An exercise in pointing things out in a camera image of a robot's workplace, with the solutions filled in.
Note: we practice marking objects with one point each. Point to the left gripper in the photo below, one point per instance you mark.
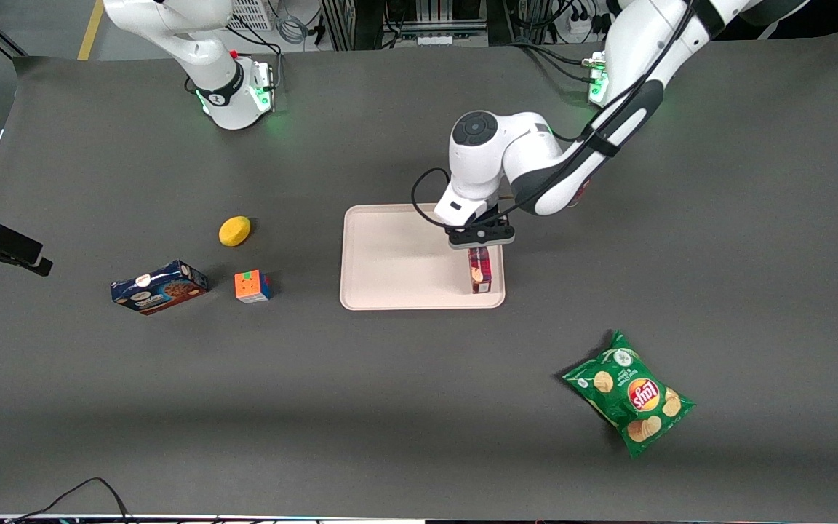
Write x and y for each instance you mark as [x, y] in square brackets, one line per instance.
[491, 216]

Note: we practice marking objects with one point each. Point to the red cookie box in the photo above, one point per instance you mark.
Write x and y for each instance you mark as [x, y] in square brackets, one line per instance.
[480, 273]

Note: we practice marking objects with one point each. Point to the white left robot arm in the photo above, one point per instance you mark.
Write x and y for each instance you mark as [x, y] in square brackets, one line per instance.
[535, 153]

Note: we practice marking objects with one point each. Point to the white plastic tray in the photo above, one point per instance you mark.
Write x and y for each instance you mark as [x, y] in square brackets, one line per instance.
[397, 255]

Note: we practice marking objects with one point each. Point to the blue cookie box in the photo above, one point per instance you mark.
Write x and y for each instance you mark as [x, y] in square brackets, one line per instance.
[161, 289]

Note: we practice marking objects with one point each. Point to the white power strip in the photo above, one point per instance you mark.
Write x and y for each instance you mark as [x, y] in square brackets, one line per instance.
[434, 39]

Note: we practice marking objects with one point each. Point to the yellow lemon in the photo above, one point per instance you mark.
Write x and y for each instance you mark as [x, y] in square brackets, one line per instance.
[234, 231]

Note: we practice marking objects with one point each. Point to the colourful puzzle cube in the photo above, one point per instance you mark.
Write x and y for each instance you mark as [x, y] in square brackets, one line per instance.
[252, 287]

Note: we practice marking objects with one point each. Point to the green chips bag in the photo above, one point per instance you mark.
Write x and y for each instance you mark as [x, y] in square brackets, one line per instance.
[626, 397]

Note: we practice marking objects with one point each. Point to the white mesh basket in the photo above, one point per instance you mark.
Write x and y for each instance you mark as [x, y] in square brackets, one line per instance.
[250, 13]

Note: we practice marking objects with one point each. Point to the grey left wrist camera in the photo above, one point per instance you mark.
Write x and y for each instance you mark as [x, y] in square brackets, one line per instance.
[481, 236]

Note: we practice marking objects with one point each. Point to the aluminium frame post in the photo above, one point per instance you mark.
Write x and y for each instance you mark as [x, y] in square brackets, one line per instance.
[337, 22]

